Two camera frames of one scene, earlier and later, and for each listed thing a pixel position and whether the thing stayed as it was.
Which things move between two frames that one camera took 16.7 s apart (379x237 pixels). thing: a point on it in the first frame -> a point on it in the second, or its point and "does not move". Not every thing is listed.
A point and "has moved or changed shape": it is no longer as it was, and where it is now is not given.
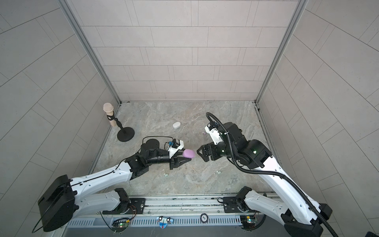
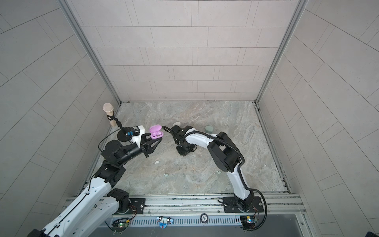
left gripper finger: [178, 152] -> [146, 137]
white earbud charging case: [176, 125] does not move
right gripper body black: [218, 151] -> [184, 148]
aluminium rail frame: [209, 207] does not move
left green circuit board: [120, 224] does not move
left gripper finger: [181, 161] -> [153, 144]
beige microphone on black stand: [126, 134] does not move
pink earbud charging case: [188, 153] has moved or changed shape
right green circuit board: [248, 221] does not move
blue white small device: [164, 221] does not move
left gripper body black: [171, 162] -> [143, 149]
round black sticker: [204, 218] does not move
